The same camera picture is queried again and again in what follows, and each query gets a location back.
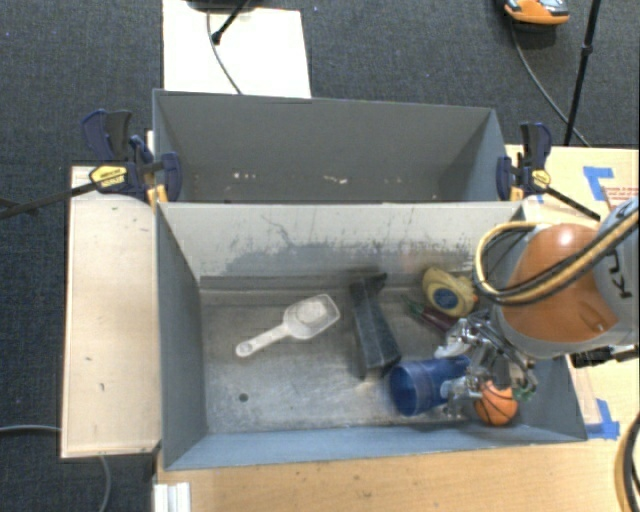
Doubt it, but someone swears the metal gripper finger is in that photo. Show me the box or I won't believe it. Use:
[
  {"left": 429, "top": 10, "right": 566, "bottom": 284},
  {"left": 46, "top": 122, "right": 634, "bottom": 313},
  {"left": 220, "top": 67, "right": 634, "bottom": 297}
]
[
  {"left": 442, "top": 375, "right": 484, "bottom": 417},
  {"left": 433, "top": 322, "right": 474, "bottom": 359}
]

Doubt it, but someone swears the orange toy basketball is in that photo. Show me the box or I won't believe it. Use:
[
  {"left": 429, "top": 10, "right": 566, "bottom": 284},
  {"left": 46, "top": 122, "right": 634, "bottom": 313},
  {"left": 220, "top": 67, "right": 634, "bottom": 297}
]
[{"left": 473, "top": 379, "right": 520, "bottom": 427}]

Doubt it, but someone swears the blue plastic cup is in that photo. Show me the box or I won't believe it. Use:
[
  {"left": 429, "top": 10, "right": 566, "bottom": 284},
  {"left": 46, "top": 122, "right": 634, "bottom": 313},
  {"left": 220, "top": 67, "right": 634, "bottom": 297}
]
[{"left": 388, "top": 353, "right": 472, "bottom": 417}]

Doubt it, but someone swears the black spray bottle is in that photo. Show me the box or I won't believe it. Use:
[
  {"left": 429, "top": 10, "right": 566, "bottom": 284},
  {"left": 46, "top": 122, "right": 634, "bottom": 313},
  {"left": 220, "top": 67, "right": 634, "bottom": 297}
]
[{"left": 348, "top": 271, "right": 403, "bottom": 380}]

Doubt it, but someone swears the white plastic scoop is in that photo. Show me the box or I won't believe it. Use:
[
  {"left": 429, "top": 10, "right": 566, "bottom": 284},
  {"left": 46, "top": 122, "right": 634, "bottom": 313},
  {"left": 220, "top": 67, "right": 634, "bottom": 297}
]
[{"left": 234, "top": 293, "right": 342, "bottom": 359}]

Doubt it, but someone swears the grey metal bin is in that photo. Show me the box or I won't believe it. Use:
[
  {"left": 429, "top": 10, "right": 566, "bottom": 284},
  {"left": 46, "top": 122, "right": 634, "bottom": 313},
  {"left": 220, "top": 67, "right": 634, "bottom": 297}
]
[{"left": 151, "top": 88, "right": 589, "bottom": 472}]

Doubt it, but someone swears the black cylinder on white bracket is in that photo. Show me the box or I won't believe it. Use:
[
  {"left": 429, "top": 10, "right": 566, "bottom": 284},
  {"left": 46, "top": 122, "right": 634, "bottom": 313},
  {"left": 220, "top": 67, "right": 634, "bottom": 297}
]
[{"left": 569, "top": 344, "right": 640, "bottom": 370}]

